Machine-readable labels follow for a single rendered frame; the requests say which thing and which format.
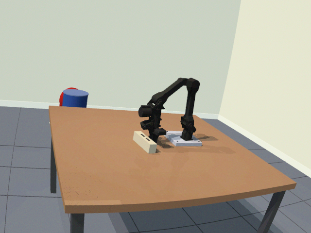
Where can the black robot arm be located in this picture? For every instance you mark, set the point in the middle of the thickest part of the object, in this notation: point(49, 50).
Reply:
point(160, 98)

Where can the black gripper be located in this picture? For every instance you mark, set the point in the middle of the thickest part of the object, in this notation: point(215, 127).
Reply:
point(156, 131)

